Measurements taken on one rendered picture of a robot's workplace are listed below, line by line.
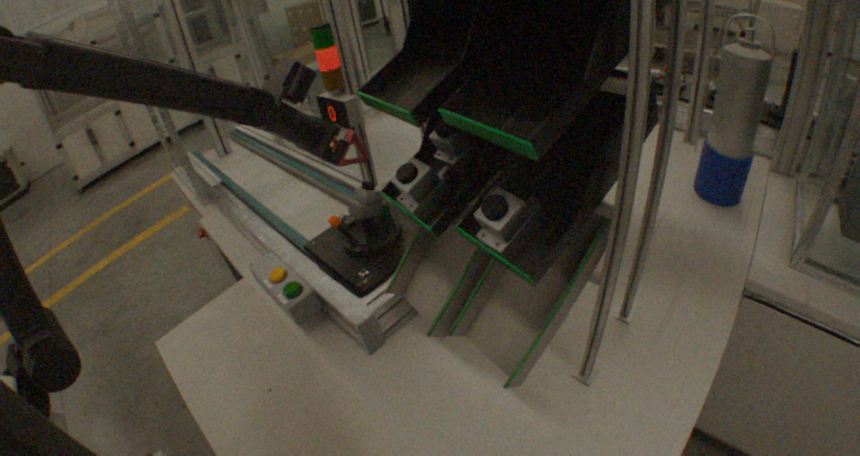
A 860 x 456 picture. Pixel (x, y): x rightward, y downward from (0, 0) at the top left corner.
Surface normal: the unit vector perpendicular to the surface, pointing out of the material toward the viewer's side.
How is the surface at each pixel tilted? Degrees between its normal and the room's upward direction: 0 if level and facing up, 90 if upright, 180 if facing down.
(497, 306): 45
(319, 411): 0
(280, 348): 0
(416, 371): 0
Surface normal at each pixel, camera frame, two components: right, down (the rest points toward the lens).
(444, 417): -0.14, -0.80
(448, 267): -0.66, -0.26
